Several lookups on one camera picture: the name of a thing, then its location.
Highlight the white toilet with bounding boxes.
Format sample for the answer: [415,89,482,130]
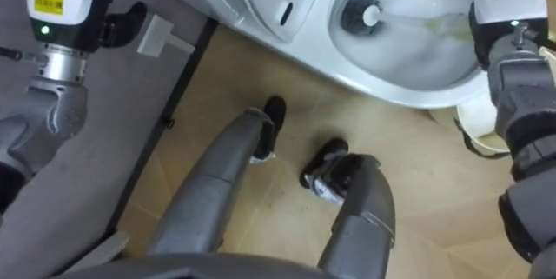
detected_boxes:
[132,0,516,110]

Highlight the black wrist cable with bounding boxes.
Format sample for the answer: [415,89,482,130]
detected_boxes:
[0,46,47,63]
[511,22,556,52]

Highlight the white toilet brush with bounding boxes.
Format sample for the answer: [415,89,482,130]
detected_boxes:
[340,0,477,43]

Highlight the white toilet brush holder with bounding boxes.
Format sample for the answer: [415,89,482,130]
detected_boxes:
[453,90,513,159]

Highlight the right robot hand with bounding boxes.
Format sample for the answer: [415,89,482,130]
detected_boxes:
[468,0,551,70]

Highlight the robot body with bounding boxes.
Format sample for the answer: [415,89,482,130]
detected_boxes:
[50,252,342,279]

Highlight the robot legs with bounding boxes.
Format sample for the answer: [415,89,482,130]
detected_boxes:
[146,95,397,279]

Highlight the white wall fitting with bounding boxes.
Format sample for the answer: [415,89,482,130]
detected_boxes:
[136,12,196,59]

